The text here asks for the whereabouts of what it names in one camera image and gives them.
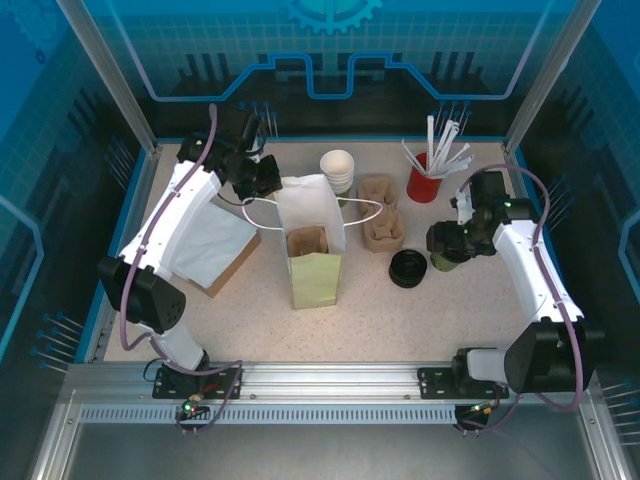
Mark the green paper coffee cup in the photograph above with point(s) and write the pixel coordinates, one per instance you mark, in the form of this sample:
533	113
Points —
445	265

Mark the white paper napkin stack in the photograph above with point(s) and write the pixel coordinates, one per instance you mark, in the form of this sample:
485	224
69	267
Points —
215	240

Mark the brown pulp cup carrier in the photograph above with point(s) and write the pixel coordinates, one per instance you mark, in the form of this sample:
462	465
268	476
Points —
307	242

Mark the floral green paper bag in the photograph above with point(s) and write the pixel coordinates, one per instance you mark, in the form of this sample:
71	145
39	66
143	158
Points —
315	285

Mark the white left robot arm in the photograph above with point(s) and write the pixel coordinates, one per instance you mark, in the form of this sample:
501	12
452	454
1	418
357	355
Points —
175	215

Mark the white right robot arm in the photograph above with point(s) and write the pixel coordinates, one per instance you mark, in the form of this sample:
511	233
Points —
530	275

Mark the stack of black lids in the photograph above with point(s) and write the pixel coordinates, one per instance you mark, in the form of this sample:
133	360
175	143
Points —
409	269

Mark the red straw holder cup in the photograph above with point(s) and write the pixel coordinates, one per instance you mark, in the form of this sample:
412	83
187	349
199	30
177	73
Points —
424	182

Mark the stack of pulp cup carriers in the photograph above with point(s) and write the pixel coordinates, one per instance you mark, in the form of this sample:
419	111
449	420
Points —
381	215

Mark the white wrapped straw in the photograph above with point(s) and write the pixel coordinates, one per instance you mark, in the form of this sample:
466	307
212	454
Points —
460	165
450	142
457	154
415	157
444	140

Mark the stack of paper cups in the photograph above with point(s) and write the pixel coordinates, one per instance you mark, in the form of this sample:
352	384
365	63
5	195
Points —
337	165

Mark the small lit circuit board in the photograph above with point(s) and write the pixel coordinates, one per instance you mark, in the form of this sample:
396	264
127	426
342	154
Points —
482	409
192	407

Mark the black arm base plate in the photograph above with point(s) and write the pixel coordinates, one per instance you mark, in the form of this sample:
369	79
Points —
225	382
435	382

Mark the aluminium frame post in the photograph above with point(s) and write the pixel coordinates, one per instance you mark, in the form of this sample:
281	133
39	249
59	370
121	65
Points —
110	75
546	75

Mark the aluminium mounting rail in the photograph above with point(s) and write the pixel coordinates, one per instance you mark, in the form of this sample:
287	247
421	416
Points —
325	380

